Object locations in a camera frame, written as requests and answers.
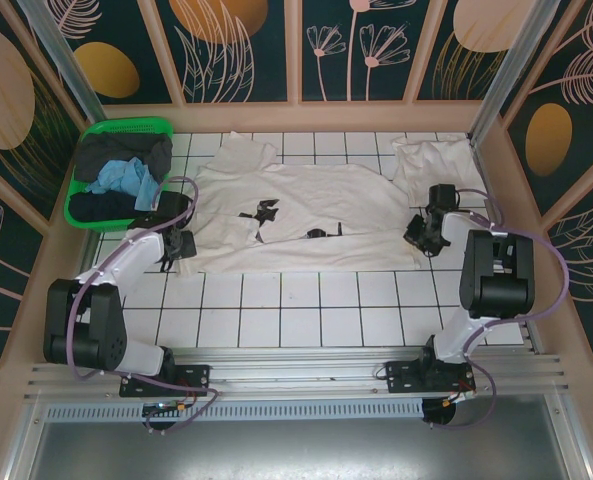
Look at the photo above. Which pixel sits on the white t-shirt with black print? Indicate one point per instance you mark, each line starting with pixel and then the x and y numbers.
pixel 316 200

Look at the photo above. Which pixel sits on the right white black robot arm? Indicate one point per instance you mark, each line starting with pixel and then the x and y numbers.
pixel 496 295

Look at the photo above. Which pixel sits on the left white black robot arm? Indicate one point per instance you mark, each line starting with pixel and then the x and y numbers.
pixel 136 255

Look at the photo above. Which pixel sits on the plain white t-shirt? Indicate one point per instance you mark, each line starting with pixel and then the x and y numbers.
pixel 441 160

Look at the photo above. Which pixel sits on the navy blue t-shirt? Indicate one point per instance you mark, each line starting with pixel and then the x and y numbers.
pixel 101 207

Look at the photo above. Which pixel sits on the light blue t-shirt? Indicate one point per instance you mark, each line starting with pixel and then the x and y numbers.
pixel 121 175

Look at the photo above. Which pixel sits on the dark grey t-shirt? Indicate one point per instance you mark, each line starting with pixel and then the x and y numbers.
pixel 106 147

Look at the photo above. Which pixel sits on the green plastic basket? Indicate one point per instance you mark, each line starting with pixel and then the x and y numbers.
pixel 126 124

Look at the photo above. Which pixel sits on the small controller circuit board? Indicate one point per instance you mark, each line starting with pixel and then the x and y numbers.
pixel 168 407

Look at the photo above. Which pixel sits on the grey metal sheet panel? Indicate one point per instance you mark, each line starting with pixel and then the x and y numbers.
pixel 296 450

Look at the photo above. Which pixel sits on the long aluminium base rail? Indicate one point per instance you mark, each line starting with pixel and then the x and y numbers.
pixel 296 372

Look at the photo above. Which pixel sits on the aluminium frame post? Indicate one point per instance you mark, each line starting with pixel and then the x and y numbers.
pixel 506 65
pixel 51 40

